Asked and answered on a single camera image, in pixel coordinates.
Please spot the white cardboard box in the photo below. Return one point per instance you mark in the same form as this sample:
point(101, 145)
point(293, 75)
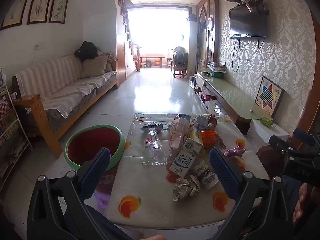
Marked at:
point(267, 132)

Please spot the fruit-printed tablecloth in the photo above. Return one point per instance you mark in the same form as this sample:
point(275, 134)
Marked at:
point(150, 187)

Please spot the white green milk carton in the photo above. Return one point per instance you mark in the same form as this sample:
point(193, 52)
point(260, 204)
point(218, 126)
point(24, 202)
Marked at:
point(183, 160)

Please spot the framed botanical picture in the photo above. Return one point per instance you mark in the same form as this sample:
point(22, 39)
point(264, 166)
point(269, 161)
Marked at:
point(59, 5)
point(40, 5)
point(16, 7)

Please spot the green-rimmed red bin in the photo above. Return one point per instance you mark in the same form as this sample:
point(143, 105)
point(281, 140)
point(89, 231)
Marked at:
point(92, 142)

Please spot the black clothing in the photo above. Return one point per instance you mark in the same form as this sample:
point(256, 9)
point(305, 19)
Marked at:
point(86, 50)

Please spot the stack of papers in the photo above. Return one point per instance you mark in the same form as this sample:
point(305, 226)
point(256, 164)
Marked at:
point(216, 65)

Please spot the pink ribbon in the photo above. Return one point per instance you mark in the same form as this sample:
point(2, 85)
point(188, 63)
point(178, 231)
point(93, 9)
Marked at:
point(248, 5)

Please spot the person's left hand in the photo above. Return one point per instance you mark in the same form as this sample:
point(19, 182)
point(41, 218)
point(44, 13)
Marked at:
point(153, 237)

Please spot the yellow printed box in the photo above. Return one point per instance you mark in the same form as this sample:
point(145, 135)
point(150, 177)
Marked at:
point(196, 133)

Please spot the dark helmet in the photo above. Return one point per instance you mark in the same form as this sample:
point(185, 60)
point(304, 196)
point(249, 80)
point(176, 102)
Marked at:
point(192, 17)

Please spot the row of children's books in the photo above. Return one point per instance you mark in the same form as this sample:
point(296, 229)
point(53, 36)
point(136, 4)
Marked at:
point(8, 125)

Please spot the patterned pillow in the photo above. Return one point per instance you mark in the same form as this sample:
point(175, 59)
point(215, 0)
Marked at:
point(108, 60)

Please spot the green box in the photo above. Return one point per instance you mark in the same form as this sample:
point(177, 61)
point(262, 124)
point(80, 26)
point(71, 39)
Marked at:
point(217, 73)

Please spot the blue grey packet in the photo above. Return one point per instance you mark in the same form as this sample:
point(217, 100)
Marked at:
point(152, 126)

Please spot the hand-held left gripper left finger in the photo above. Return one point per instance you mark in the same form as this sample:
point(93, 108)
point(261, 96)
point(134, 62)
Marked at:
point(100, 170)

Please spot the red white box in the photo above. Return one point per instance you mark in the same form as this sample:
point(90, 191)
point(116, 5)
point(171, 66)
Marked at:
point(206, 95)

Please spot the white book rack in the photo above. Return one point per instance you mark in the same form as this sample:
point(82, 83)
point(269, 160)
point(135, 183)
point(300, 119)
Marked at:
point(25, 140)

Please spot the brown wooden furniture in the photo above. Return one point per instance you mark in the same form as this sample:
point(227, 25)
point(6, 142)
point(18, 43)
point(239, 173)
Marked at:
point(270, 160)

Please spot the person's right hand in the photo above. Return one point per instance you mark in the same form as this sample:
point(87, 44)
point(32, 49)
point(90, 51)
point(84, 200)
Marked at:
point(301, 207)

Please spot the chinese checkers board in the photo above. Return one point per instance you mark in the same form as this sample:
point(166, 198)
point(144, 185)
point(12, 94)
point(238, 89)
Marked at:
point(268, 96)

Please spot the paper ball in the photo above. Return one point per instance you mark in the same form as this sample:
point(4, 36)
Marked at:
point(202, 122)

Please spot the clear plastic bottle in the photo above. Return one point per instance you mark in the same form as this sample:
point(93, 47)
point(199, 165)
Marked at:
point(153, 147)

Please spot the orange snack bag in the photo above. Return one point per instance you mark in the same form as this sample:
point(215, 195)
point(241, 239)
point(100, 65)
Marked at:
point(210, 137)

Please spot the silver foil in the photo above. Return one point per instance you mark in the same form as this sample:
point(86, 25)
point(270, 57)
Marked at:
point(186, 188)

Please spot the wooden chair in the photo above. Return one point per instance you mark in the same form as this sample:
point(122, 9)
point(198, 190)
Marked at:
point(178, 73)

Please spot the beige pillow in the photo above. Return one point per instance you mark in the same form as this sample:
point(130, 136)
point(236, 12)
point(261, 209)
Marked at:
point(93, 66)

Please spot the green crumpled wrapper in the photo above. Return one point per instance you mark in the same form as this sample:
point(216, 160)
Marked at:
point(265, 121)

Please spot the blue white carton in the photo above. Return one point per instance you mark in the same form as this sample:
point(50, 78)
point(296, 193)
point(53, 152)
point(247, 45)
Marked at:
point(183, 116)

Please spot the wooden cabinet door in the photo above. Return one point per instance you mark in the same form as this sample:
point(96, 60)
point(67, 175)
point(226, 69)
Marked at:
point(121, 60)

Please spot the wooden staircase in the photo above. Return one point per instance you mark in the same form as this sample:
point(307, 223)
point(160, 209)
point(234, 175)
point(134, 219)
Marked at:
point(126, 22)

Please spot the black bag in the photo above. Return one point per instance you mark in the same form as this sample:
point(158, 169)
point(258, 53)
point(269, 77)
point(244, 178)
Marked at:
point(180, 57)

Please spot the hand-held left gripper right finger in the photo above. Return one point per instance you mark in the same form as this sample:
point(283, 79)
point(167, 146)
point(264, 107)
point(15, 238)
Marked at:
point(223, 175)

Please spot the white wall socket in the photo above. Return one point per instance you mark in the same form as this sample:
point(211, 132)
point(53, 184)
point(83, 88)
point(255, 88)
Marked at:
point(37, 47)

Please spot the long television cabinet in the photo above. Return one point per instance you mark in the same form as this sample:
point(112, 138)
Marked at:
point(232, 95)

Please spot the wooden room divider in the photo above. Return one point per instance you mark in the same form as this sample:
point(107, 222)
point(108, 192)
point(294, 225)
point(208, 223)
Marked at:
point(215, 47)

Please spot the wall-mounted television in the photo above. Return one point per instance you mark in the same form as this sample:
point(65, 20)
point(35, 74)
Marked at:
point(247, 21)

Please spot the wooden sofa with striped cover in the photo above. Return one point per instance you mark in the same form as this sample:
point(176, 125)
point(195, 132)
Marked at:
point(62, 80)

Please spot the purple wrapper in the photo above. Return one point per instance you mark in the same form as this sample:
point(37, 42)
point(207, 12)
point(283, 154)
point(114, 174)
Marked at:
point(233, 151)

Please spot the round wall clock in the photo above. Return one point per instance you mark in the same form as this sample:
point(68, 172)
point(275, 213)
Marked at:
point(210, 23)

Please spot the set-top box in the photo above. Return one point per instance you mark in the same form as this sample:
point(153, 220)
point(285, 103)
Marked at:
point(241, 35)

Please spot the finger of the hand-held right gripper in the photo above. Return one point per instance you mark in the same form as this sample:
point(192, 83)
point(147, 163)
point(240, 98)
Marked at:
point(280, 143)
point(303, 135)

